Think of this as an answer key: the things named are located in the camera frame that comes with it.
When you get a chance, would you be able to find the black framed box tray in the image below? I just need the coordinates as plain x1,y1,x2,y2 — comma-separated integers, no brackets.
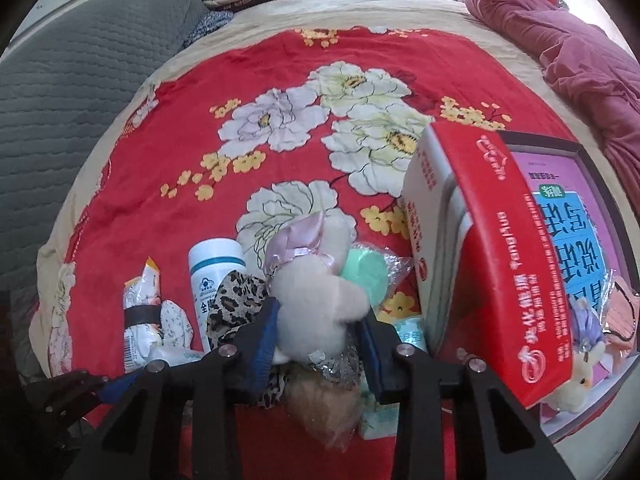
494,130,640,445

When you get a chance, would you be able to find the small plush with purple hat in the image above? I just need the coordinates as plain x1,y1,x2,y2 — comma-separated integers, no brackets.
541,304,610,415

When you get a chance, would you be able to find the beige fluffy pompom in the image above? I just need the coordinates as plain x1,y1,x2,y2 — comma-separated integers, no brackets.
286,362,365,452

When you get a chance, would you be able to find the leopard print cloth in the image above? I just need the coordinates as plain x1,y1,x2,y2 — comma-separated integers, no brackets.
206,270,290,411

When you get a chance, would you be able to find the beige bedsheet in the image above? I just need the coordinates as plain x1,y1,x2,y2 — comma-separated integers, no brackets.
27,0,640,480

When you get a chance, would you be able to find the pink item in clear bag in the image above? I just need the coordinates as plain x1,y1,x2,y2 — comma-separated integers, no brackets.
602,272,640,358

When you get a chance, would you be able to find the beige plush rabbit toy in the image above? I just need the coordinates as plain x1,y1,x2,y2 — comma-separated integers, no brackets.
265,210,373,367

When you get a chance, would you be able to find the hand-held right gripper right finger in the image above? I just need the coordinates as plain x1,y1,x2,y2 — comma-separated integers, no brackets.
356,310,567,480

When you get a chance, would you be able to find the green egg sponge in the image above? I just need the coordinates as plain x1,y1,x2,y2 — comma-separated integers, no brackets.
342,246,416,311

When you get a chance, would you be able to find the white plastic bottle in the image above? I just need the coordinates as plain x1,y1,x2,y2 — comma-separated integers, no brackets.
188,238,247,354

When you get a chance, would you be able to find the blue patterned cloth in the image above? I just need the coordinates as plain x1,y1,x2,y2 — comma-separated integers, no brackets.
181,9,237,49

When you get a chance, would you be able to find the red floral blanket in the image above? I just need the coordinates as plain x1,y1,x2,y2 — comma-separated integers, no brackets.
59,26,587,480

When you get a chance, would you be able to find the pink quilt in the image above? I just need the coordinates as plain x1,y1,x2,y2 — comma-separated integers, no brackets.
462,0,640,197

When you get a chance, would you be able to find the small floral pouch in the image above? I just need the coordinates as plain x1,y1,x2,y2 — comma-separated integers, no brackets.
150,299,197,357

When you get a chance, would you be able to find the orange white snack packet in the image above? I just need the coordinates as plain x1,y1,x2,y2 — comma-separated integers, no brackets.
122,257,167,374

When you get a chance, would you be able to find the grey quilted headboard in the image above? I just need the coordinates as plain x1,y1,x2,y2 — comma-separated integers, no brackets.
0,0,210,292

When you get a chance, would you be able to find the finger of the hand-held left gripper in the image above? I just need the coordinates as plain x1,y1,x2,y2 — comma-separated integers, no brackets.
25,369,108,413
82,376,133,426

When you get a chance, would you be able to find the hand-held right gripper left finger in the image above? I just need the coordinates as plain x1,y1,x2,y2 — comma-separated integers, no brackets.
100,297,283,480

